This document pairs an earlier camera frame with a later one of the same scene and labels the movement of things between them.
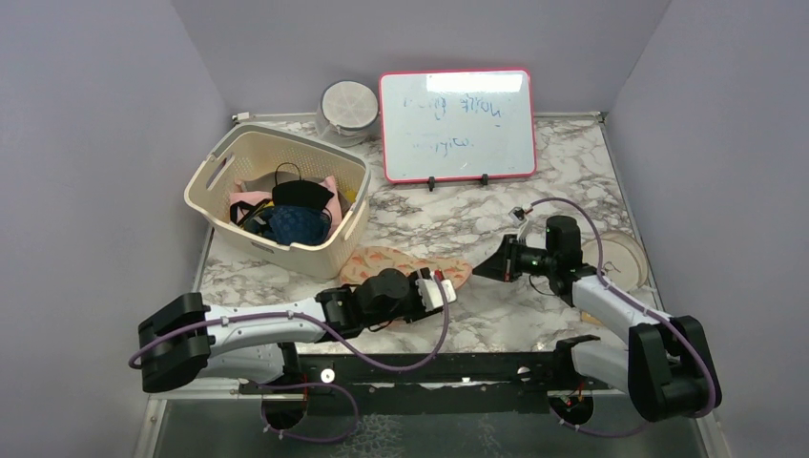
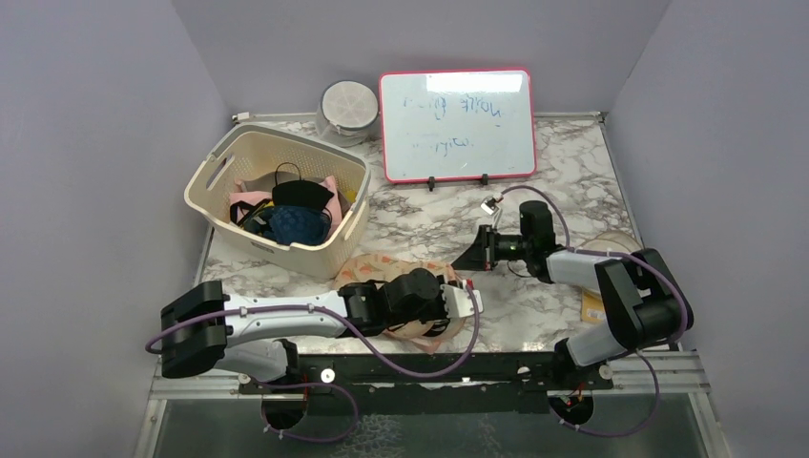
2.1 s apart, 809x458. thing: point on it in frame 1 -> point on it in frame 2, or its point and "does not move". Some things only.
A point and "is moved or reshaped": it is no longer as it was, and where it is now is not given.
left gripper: (419, 310) does not move
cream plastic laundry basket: (260, 149) does not move
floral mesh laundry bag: (364, 260) is moved or reshaped
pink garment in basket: (242, 196) does not move
